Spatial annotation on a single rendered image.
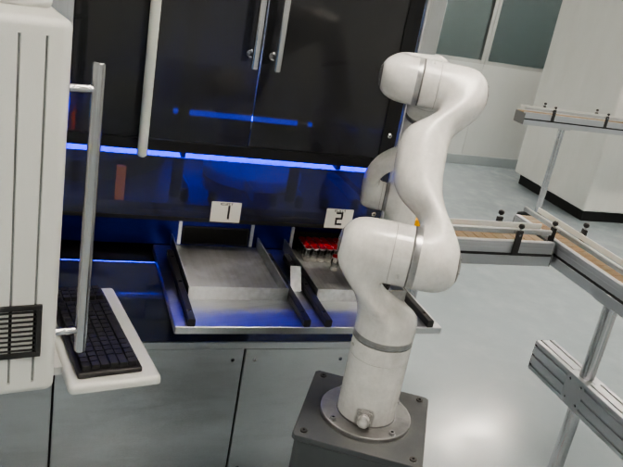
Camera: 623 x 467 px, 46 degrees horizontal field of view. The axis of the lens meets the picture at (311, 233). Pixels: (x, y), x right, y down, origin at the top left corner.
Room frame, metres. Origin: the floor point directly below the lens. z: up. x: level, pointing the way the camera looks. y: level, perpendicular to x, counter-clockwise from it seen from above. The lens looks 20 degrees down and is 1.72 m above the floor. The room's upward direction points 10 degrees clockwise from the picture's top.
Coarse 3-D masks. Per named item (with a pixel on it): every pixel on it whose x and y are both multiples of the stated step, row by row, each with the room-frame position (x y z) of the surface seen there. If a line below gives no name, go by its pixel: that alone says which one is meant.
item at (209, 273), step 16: (176, 256) 1.85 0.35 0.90; (192, 256) 1.91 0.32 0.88; (208, 256) 1.93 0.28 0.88; (224, 256) 1.95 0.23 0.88; (240, 256) 1.97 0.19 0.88; (256, 256) 1.99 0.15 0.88; (192, 272) 1.80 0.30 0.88; (208, 272) 1.82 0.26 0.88; (224, 272) 1.84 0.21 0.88; (240, 272) 1.86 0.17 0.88; (256, 272) 1.88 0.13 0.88; (272, 272) 1.88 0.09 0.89; (192, 288) 1.65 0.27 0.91; (208, 288) 1.66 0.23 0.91; (224, 288) 1.68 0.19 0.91; (240, 288) 1.69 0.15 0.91; (256, 288) 1.71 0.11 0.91; (272, 288) 1.72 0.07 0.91; (288, 288) 1.74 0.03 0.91
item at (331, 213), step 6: (330, 210) 2.05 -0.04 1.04; (336, 210) 2.05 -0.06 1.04; (342, 210) 2.06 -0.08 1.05; (348, 210) 2.07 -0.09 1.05; (330, 216) 2.05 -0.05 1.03; (336, 216) 2.05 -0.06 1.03; (348, 216) 2.07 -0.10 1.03; (324, 222) 2.04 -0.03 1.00; (330, 222) 2.05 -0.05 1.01; (342, 222) 2.06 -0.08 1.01; (348, 222) 2.07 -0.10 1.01
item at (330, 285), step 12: (288, 252) 2.03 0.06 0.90; (300, 264) 1.92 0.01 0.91; (312, 264) 2.01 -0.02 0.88; (324, 264) 2.02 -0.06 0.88; (312, 276) 1.92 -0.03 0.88; (324, 276) 1.94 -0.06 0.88; (336, 276) 1.95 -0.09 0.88; (312, 288) 1.80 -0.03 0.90; (324, 288) 1.85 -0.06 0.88; (336, 288) 1.87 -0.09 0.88; (348, 288) 1.88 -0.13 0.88; (396, 288) 1.91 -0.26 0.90; (324, 300) 1.78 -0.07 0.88; (336, 300) 1.79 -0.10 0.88; (348, 300) 1.80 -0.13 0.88
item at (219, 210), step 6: (216, 204) 1.93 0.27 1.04; (222, 204) 1.93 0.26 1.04; (228, 204) 1.94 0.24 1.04; (234, 204) 1.94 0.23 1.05; (240, 204) 1.95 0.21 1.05; (210, 210) 1.92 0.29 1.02; (216, 210) 1.93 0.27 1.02; (222, 210) 1.93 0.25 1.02; (234, 210) 1.94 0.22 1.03; (240, 210) 1.95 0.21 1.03; (210, 216) 1.92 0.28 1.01; (216, 216) 1.93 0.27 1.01; (222, 216) 1.93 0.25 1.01; (234, 216) 1.94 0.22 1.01
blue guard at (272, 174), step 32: (128, 160) 1.84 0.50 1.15; (160, 160) 1.87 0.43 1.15; (192, 160) 1.90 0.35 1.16; (224, 160) 1.93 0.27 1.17; (256, 160) 1.96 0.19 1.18; (64, 192) 1.78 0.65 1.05; (128, 192) 1.84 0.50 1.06; (160, 192) 1.87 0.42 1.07; (192, 192) 1.90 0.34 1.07; (224, 192) 1.93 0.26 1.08; (256, 192) 1.97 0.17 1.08; (288, 192) 2.00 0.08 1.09; (320, 192) 2.03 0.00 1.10; (352, 192) 2.07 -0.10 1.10
